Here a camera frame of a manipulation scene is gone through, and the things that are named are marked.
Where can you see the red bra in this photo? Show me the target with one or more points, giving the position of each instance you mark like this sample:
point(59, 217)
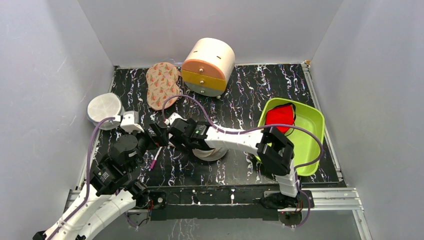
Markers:
point(282, 114)

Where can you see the round drawer cabinet orange yellow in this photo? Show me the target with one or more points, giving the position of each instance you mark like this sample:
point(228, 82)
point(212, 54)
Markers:
point(208, 67)

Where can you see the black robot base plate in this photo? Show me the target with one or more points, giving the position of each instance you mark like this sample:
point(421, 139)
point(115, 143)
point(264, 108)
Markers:
point(218, 202)

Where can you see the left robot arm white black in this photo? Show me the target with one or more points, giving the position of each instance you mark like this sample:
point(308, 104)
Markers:
point(109, 191)

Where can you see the white mesh laundry bag beige zipper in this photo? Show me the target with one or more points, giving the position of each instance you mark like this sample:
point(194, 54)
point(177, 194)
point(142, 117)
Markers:
point(210, 155)

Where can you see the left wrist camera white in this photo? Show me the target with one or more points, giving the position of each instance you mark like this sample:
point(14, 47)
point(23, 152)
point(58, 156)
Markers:
point(130, 122)

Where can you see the peach patterned fabric pouch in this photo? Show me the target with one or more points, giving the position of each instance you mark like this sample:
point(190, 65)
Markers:
point(162, 83)

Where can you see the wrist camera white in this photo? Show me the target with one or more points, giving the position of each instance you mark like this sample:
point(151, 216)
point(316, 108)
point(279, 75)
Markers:
point(130, 122)
point(172, 118)

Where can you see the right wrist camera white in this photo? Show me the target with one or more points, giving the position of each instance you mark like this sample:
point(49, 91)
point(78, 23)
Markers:
point(172, 118)

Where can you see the pink white marker pen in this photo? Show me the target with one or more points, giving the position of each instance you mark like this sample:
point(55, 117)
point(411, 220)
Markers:
point(153, 163)

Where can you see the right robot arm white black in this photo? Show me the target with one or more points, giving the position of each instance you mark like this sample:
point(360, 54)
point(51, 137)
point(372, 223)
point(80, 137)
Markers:
point(208, 143)

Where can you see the aluminium frame rail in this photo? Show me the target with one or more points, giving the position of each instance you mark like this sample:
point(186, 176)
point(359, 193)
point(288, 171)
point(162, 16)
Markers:
point(334, 199)

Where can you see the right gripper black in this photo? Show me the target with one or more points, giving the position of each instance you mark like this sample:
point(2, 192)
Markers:
point(173, 130)

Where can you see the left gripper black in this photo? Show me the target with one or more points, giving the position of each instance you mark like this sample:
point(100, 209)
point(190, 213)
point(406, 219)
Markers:
point(160, 138)

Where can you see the white mesh laundry bag grey trim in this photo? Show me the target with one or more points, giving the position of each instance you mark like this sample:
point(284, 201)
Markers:
point(104, 106)

